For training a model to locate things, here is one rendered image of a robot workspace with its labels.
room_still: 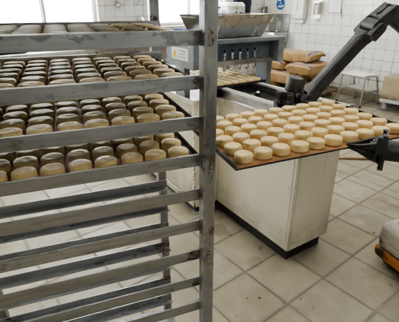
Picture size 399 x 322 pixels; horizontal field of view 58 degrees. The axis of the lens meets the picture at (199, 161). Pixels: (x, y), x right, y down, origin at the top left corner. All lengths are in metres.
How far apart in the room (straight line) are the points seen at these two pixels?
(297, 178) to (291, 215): 0.22
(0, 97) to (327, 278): 1.86
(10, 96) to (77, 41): 0.16
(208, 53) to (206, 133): 0.17
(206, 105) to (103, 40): 0.24
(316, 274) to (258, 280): 0.33
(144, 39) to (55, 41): 0.16
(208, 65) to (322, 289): 1.59
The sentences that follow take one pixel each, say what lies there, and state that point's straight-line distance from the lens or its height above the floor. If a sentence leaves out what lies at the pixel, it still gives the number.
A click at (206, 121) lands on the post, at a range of 0.77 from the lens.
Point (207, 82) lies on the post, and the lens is 0.75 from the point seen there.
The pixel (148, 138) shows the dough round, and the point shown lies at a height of 1.06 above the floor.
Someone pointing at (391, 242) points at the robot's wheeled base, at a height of 0.19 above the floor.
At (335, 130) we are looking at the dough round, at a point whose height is 1.04.
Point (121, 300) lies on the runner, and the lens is 0.99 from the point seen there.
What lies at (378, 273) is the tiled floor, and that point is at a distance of 2.33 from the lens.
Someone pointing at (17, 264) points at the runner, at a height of 0.87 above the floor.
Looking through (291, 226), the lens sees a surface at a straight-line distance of 2.07.
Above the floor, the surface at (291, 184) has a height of 0.51.
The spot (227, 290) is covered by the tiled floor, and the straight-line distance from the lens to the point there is 2.01.
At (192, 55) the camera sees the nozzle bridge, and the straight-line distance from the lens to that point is 2.16.
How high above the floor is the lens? 1.39
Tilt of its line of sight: 24 degrees down
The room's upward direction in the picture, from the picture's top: straight up
